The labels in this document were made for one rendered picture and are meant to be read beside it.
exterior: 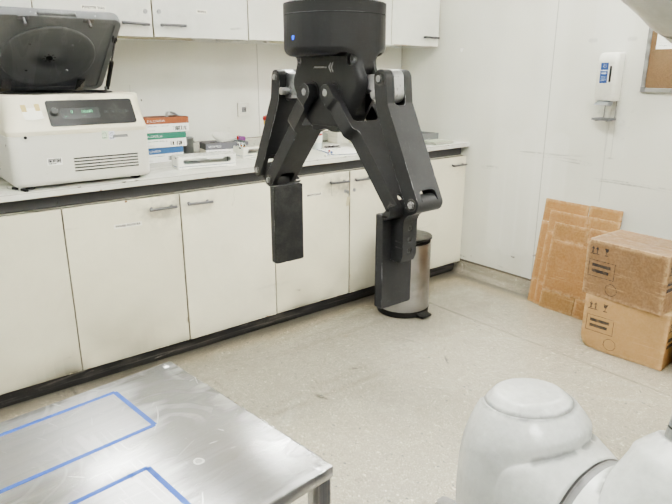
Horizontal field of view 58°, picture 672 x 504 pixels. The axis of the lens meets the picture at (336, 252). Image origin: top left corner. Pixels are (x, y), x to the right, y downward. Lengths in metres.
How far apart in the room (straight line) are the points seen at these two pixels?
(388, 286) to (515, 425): 0.36
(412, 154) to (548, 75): 3.37
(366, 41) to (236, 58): 3.25
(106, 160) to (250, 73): 1.31
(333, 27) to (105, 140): 2.32
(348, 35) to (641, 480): 0.51
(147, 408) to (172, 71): 2.63
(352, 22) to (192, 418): 0.74
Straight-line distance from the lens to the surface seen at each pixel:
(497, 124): 3.96
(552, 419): 0.76
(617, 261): 3.16
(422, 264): 3.38
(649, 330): 3.20
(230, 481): 0.88
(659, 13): 0.76
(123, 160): 2.75
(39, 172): 2.65
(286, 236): 0.54
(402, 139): 0.41
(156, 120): 3.22
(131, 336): 2.94
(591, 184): 3.65
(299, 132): 0.49
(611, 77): 3.47
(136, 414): 1.06
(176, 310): 2.99
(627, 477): 0.72
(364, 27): 0.44
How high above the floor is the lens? 1.35
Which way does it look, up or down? 17 degrees down
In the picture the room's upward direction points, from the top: straight up
